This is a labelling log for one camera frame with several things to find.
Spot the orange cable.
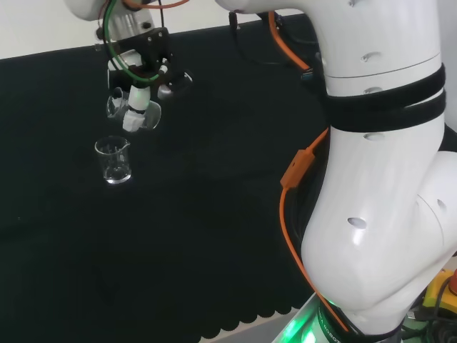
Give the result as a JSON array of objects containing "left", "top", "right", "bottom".
[{"left": 278, "top": 127, "right": 351, "bottom": 334}]

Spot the green cable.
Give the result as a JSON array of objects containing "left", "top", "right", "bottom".
[{"left": 102, "top": 0, "right": 161, "bottom": 81}]

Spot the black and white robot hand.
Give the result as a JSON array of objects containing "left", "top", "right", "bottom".
[{"left": 106, "top": 26, "right": 195, "bottom": 134}]

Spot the clear glass beaker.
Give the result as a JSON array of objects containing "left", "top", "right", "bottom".
[
  {"left": 94, "top": 135, "right": 132, "bottom": 186},
  {"left": 106, "top": 87, "right": 163, "bottom": 131}
]

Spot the yellow stop button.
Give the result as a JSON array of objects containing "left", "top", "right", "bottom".
[{"left": 422, "top": 267, "right": 457, "bottom": 319}]

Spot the black cloth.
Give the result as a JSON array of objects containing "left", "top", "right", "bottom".
[{"left": 0, "top": 13, "right": 333, "bottom": 343}]

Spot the white wrist camera shell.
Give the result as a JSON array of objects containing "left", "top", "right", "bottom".
[{"left": 111, "top": 49, "right": 143, "bottom": 71}]

